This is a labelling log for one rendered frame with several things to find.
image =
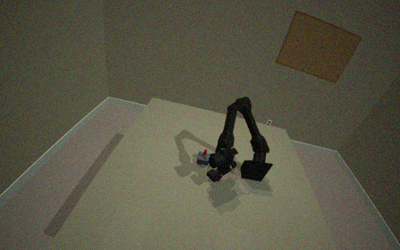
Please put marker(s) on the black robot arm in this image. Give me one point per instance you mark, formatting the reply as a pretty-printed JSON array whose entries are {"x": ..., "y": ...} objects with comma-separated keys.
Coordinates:
[{"x": 223, "y": 153}]

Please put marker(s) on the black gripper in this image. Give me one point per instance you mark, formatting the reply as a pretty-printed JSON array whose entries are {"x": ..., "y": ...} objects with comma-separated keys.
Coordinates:
[{"x": 222, "y": 170}]

